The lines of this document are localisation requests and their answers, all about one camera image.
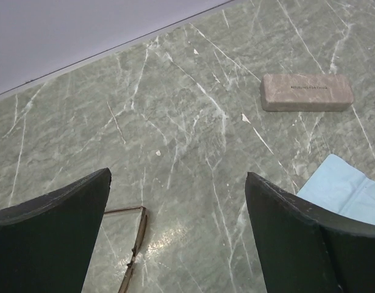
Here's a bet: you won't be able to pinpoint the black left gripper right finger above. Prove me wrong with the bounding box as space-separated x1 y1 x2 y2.
245 172 375 292

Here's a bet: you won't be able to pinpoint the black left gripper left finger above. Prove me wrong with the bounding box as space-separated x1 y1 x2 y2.
0 168 112 292

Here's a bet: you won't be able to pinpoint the light blue cleaning cloth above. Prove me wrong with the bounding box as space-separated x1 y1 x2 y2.
297 154 375 225

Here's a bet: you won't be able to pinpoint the grey-brown glasses case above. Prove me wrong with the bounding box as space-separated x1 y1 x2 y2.
260 74 354 112

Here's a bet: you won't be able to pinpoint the thin gold-rimmed sunglasses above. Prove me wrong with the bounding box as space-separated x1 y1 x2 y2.
104 206 149 293

